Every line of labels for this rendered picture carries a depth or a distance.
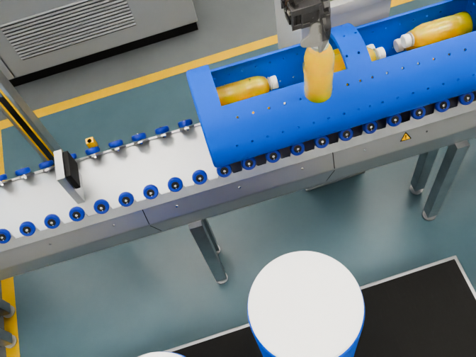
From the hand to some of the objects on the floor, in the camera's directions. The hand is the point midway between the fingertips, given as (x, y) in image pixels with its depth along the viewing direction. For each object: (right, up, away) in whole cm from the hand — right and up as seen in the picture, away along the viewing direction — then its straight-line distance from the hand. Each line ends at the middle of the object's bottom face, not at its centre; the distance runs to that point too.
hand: (319, 39), depth 118 cm
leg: (+69, -47, +129) cm, 154 cm away
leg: (+65, -35, +136) cm, 155 cm away
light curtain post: (-78, -55, +146) cm, 174 cm away
